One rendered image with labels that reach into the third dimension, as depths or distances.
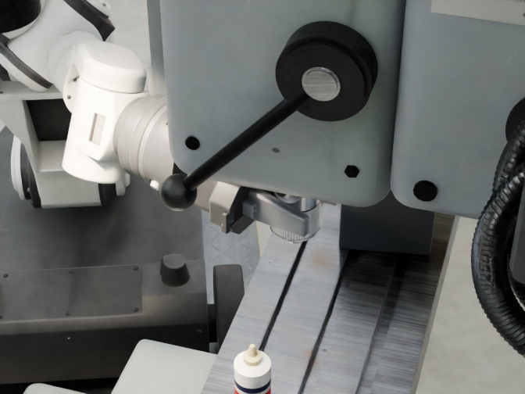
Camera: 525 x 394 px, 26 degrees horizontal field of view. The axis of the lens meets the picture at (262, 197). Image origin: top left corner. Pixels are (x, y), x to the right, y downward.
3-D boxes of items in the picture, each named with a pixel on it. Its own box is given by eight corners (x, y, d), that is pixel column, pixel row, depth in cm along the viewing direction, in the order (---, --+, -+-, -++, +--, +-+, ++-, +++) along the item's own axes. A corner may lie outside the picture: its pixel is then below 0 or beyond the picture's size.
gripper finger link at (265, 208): (308, 238, 103) (252, 213, 105) (309, 211, 101) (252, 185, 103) (298, 248, 102) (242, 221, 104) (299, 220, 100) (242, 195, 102)
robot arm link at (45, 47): (88, 137, 126) (66, 87, 143) (148, 66, 125) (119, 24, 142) (12, 80, 121) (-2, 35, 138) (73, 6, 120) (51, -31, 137)
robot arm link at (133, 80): (89, 64, 109) (70, 30, 121) (71, 152, 112) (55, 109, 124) (154, 75, 111) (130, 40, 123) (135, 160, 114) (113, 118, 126)
